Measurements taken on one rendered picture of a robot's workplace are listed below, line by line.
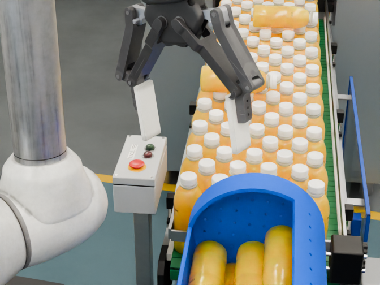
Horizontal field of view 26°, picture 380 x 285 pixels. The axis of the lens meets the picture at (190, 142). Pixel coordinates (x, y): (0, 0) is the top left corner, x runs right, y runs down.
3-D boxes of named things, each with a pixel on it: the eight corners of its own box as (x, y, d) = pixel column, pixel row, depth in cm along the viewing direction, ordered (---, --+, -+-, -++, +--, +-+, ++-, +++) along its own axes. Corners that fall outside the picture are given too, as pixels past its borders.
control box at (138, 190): (113, 212, 195) (111, 176, 190) (129, 168, 212) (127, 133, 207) (155, 215, 194) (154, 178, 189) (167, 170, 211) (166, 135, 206)
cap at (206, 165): (213, 174, 193) (213, 168, 193) (197, 172, 194) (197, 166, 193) (216, 165, 197) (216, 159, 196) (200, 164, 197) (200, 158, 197)
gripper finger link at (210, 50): (189, 16, 94) (195, 8, 93) (251, 90, 93) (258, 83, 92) (168, 25, 92) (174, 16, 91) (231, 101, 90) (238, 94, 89)
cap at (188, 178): (190, 176, 193) (190, 169, 192) (200, 184, 190) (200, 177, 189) (176, 181, 191) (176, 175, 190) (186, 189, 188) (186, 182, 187)
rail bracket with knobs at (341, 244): (320, 287, 187) (323, 251, 182) (319, 267, 193) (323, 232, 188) (364, 290, 186) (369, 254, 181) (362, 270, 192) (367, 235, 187)
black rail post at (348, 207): (341, 236, 204) (345, 210, 200) (341, 229, 206) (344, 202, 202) (350, 237, 203) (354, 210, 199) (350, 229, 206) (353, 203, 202)
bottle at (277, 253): (297, 223, 166) (297, 283, 150) (301, 251, 169) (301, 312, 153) (262, 225, 167) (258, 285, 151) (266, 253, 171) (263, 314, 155)
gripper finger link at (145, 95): (137, 87, 99) (132, 86, 99) (146, 141, 101) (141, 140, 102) (153, 80, 101) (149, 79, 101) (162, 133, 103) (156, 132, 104)
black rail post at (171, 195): (166, 224, 208) (165, 198, 204) (168, 217, 210) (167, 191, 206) (175, 225, 208) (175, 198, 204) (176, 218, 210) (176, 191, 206)
